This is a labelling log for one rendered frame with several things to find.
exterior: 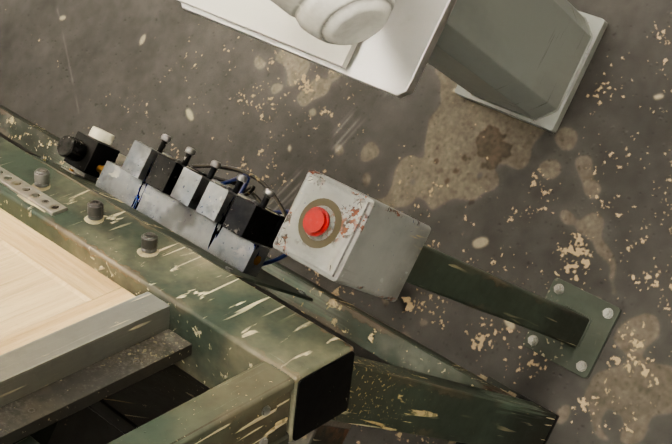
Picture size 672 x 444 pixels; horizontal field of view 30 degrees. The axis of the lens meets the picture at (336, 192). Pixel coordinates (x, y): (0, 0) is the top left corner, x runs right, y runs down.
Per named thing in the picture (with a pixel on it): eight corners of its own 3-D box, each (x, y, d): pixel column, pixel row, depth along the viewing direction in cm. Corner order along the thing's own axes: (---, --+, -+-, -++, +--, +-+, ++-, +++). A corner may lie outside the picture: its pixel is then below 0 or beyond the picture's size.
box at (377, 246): (435, 229, 178) (373, 199, 163) (398, 304, 178) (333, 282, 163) (372, 197, 185) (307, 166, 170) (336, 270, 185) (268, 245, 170)
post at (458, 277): (591, 320, 241) (410, 239, 179) (578, 348, 241) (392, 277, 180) (565, 307, 245) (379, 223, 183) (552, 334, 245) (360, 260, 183)
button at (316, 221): (340, 216, 166) (331, 212, 164) (326, 243, 166) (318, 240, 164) (318, 205, 168) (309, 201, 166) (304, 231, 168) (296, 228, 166)
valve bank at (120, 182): (351, 224, 207) (270, 189, 187) (313, 302, 207) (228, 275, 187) (153, 121, 235) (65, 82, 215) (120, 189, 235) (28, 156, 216)
